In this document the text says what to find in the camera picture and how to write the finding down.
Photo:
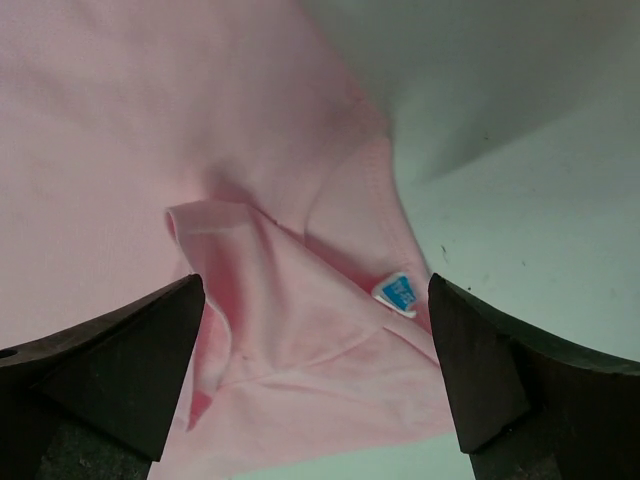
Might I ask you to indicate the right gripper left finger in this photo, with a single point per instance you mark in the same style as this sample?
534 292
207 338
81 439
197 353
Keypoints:
97 400

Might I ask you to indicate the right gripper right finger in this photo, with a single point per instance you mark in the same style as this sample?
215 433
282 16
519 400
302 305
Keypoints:
528 404

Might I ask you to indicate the pink t-shirt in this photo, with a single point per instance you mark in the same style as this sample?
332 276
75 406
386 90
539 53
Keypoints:
146 139

